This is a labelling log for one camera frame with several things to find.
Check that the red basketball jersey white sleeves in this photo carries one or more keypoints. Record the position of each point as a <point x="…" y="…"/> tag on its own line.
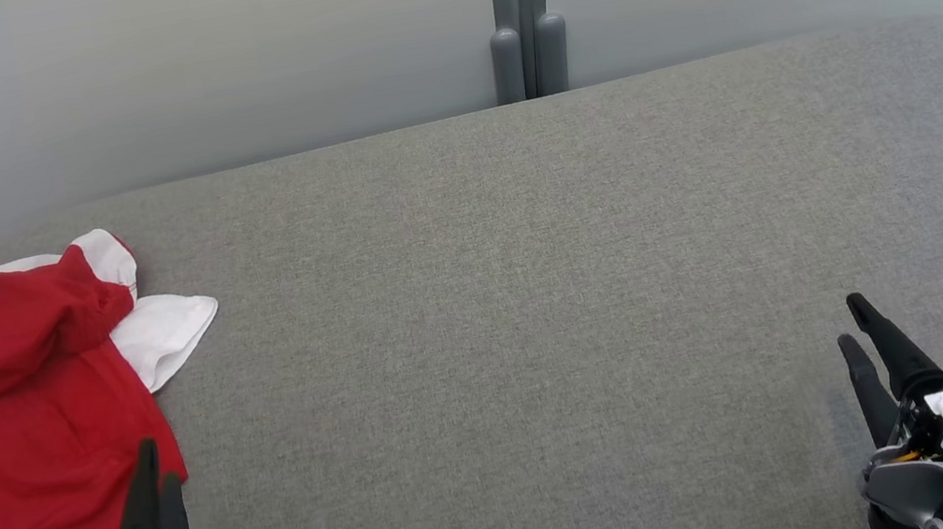
<point x="24" y="487"/>

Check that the grey partition post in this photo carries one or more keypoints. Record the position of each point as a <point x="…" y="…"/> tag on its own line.
<point x="524" y="10"/>

